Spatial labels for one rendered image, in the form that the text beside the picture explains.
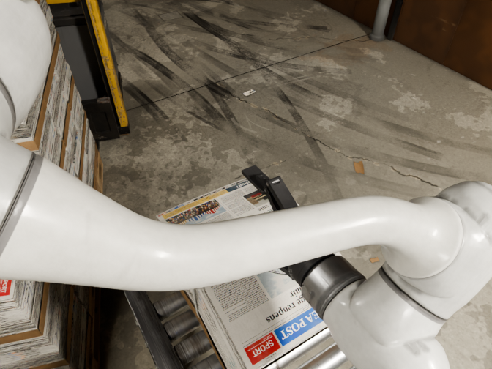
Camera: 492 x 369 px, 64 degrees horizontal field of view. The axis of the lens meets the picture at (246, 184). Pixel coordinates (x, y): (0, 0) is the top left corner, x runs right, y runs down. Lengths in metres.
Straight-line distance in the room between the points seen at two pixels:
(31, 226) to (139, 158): 2.41
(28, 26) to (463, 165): 2.72
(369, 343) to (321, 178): 2.02
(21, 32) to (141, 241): 0.22
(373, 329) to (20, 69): 0.48
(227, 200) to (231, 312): 0.29
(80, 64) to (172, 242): 2.48
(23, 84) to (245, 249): 0.24
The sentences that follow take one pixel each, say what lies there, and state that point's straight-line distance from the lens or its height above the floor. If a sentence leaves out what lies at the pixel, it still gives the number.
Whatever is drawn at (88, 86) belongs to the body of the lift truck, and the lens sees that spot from 2.87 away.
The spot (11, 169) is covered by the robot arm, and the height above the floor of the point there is 1.54.
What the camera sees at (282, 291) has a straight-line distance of 0.79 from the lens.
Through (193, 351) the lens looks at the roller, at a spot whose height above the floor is 0.79.
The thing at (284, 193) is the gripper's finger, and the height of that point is 1.27.
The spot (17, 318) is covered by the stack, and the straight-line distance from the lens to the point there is 1.27.
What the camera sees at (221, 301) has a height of 1.06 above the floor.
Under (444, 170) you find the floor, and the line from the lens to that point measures 2.83.
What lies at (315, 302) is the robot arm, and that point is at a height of 1.20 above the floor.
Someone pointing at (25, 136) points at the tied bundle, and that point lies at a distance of 1.54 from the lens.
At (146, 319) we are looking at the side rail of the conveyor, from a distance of 1.06.
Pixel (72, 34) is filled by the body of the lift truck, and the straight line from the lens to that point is 2.72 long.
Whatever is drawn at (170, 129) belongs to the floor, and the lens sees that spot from 2.90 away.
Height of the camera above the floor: 1.72
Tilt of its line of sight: 45 degrees down
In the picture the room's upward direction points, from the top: straight up
